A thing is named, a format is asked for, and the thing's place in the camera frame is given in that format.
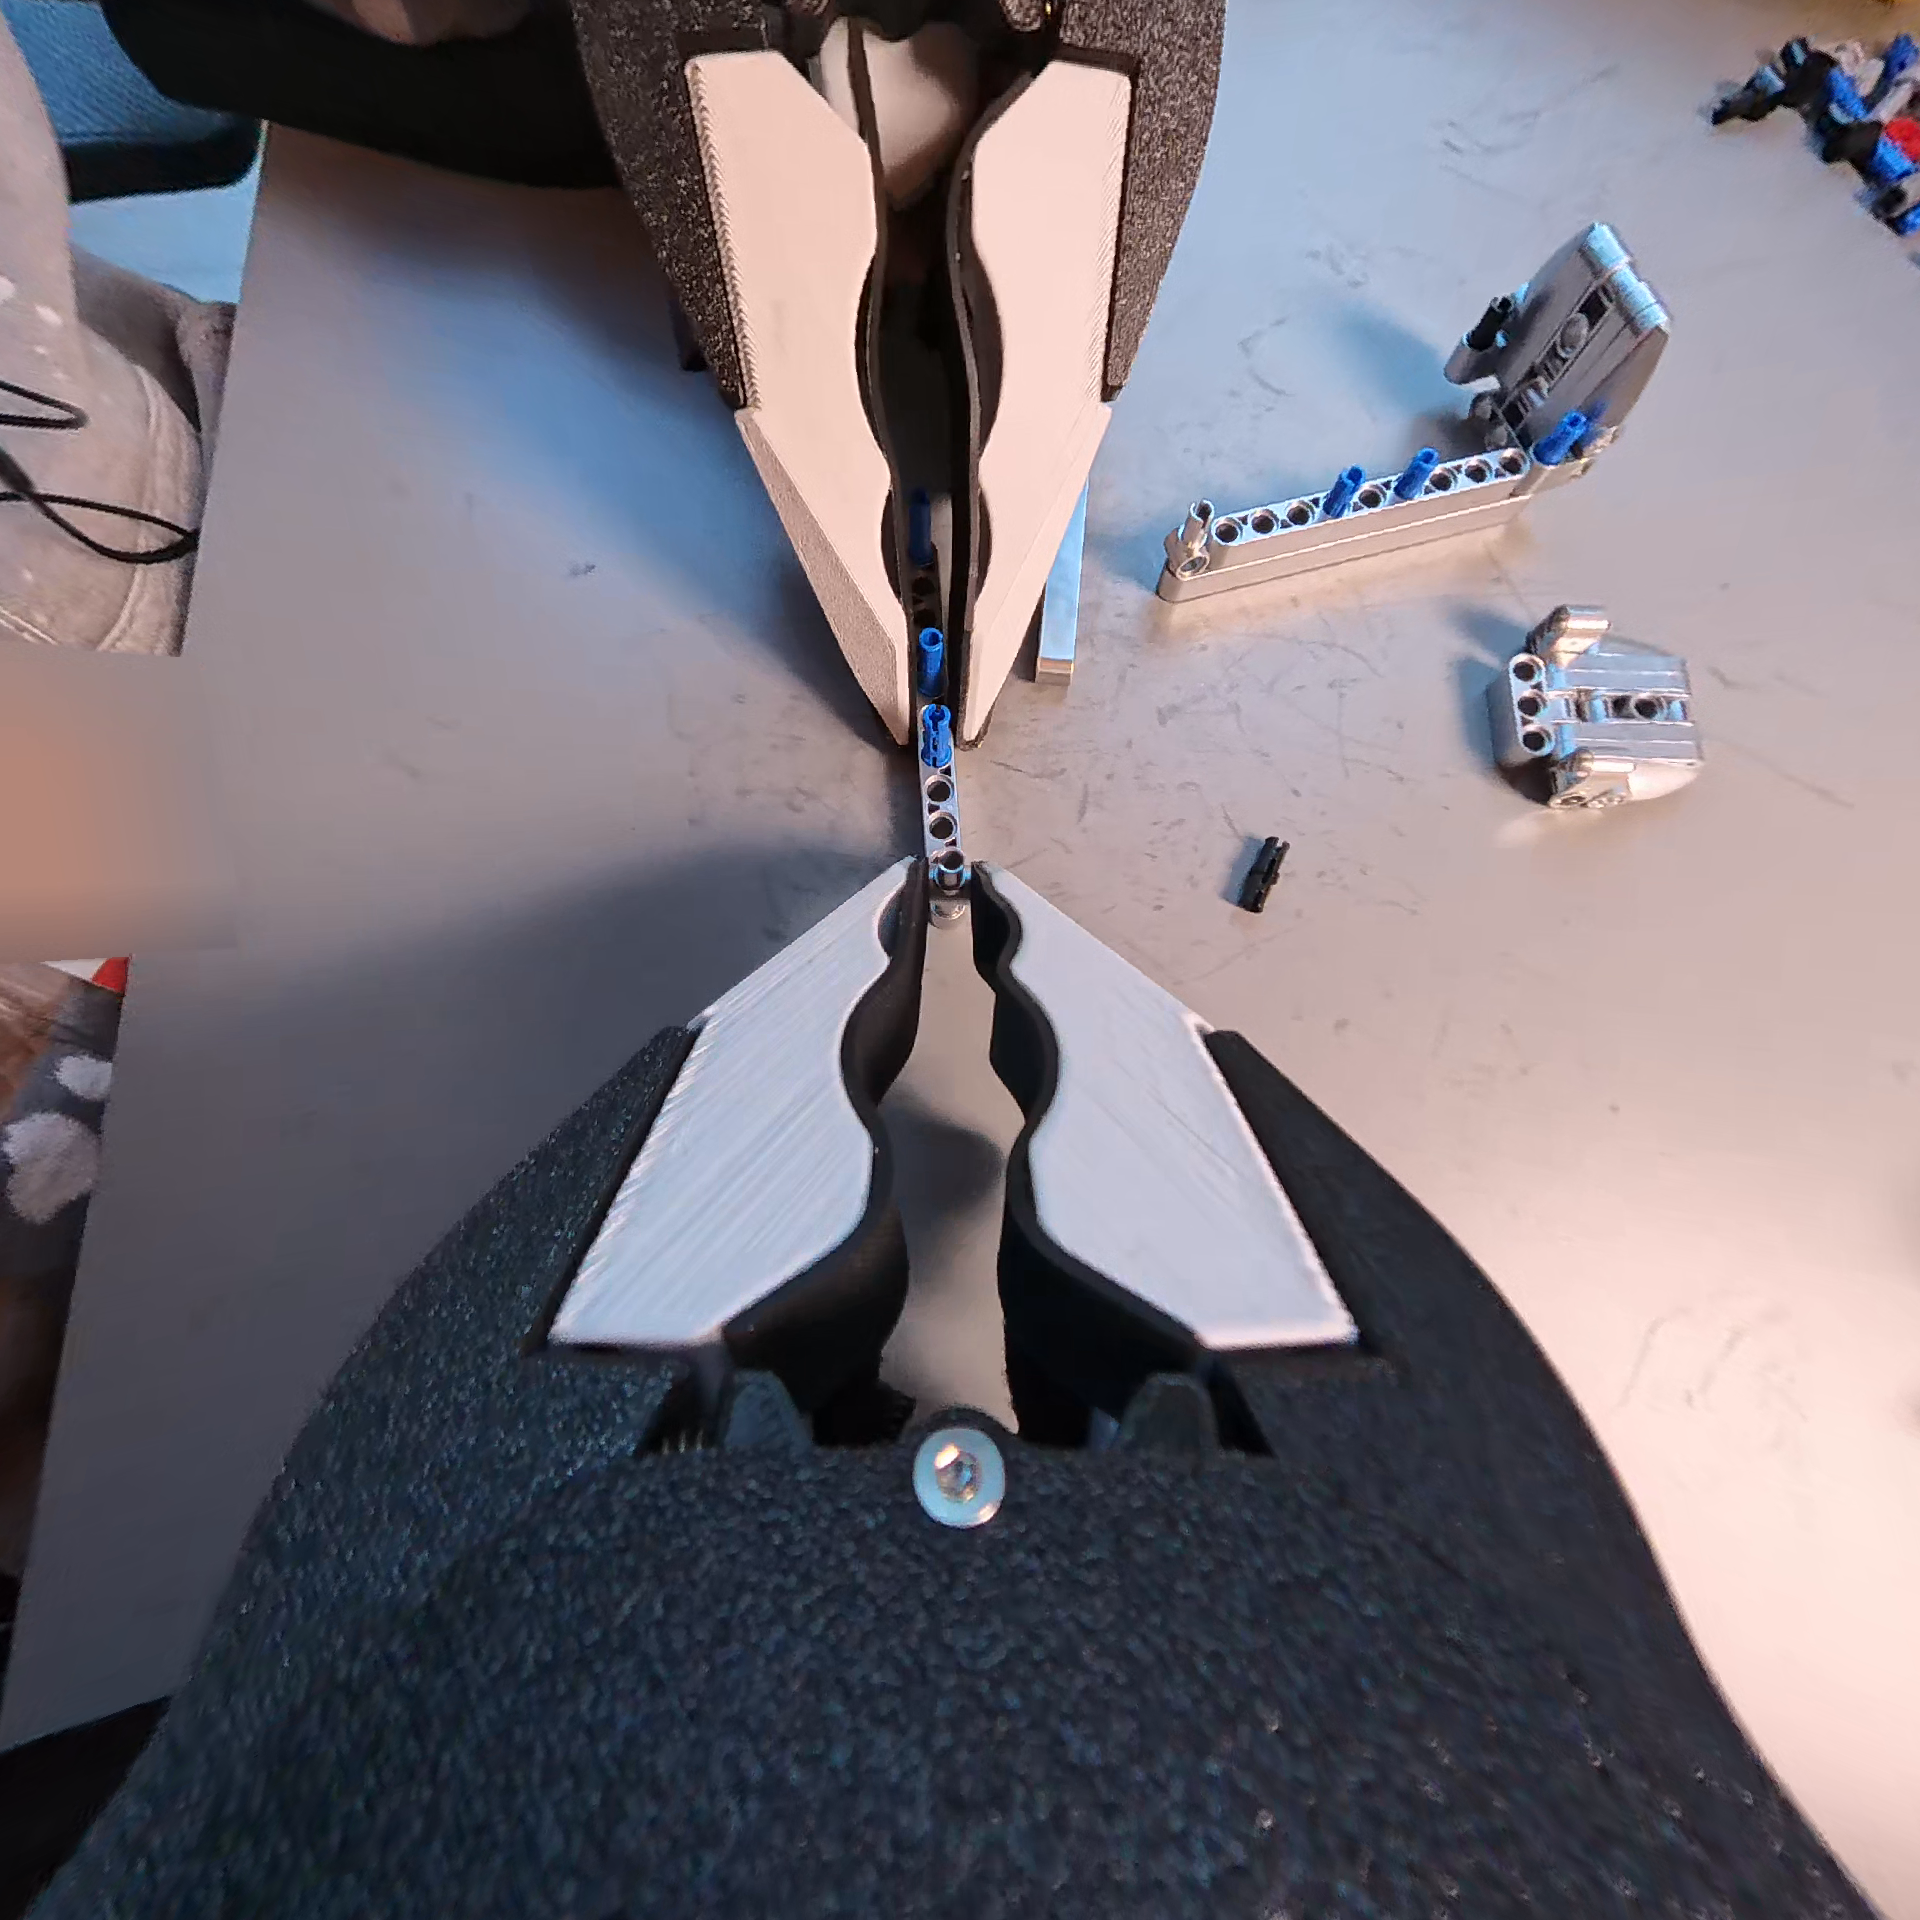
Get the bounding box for grey desk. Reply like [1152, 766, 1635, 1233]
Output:
[0, 0, 1920, 1905]

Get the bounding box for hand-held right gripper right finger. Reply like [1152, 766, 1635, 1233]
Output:
[968, 861, 1360, 1427]

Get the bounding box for long grey beam panel assembly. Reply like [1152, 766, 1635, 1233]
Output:
[1155, 222, 1673, 606]

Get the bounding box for grey beam with blue pins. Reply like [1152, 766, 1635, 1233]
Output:
[1032, 486, 1095, 688]

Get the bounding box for thin black cable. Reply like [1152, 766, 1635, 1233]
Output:
[0, 375, 204, 568]

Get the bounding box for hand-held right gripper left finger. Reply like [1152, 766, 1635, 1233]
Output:
[550, 857, 922, 1412]

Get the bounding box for grey holed beam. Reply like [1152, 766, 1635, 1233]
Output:
[902, 486, 962, 887]

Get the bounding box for pile of colourful toy pieces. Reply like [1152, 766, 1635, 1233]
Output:
[1711, 30, 1920, 239]

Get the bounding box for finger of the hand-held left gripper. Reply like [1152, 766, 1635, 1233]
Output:
[683, 48, 924, 752]
[950, 56, 1137, 752]

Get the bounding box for silver curved toy panel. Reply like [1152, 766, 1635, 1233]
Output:
[1487, 604, 1706, 811]

